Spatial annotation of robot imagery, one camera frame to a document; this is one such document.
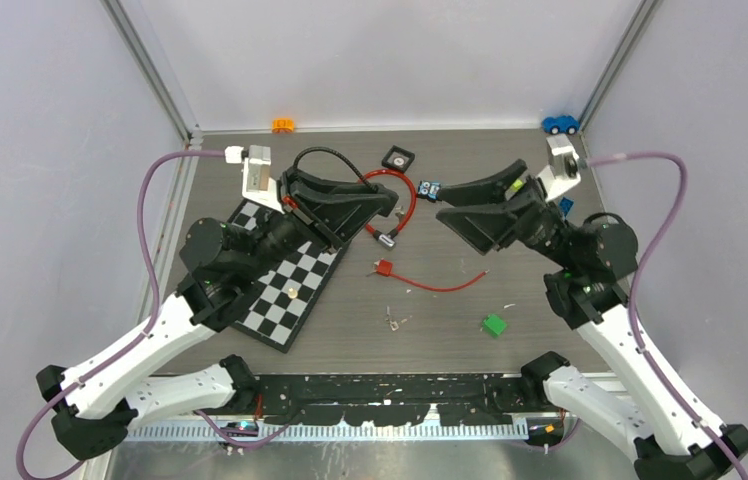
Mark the black white checkerboard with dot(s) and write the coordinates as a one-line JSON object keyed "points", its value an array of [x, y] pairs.
{"points": [[274, 319]]}

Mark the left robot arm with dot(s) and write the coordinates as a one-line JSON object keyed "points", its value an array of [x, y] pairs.
{"points": [[98, 402]]}

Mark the small black cable padlock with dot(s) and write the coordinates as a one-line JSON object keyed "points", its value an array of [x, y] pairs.
{"points": [[341, 159]]}

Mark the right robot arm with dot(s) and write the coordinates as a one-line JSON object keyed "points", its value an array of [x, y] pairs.
{"points": [[663, 428]]}

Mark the red cable lock chrome cylinder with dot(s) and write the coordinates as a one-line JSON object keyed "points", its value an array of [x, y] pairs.
{"points": [[402, 211]]}

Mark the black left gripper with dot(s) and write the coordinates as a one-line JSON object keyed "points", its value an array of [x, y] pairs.
{"points": [[330, 211]]}

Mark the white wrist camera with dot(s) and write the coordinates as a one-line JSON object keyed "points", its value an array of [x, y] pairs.
{"points": [[562, 172], [258, 185]]}

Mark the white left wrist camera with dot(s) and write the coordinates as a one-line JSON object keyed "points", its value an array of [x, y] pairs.
{"points": [[258, 185]]}

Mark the orange toy car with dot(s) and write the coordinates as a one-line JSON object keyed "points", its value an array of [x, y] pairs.
{"points": [[283, 126]]}

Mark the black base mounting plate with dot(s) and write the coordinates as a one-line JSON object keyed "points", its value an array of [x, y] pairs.
{"points": [[392, 400]]}

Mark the blue owl toy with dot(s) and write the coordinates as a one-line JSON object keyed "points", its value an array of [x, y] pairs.
{"points": [[428, 190]]}

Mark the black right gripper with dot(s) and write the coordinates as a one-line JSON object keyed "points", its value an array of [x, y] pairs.
{"points": [[484, 227]]}

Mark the black square framed box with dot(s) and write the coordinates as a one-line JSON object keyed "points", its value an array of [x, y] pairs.
{"points": [[398, 159]]}

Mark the blue lego brick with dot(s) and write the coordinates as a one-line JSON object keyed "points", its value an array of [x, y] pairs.
{"points": [[565, 205]]}

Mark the blue toy car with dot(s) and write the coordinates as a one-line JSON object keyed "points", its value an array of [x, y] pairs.
{"points": [[563, 124]]}

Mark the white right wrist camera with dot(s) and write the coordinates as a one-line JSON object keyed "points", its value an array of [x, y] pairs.
{"points": [[562, 172]]}

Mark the silver keys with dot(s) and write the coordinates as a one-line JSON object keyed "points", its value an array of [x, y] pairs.
{"points": [[394, 323]]}

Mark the dark green cube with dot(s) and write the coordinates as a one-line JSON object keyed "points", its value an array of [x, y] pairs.
{"points": [[494, 325]]}

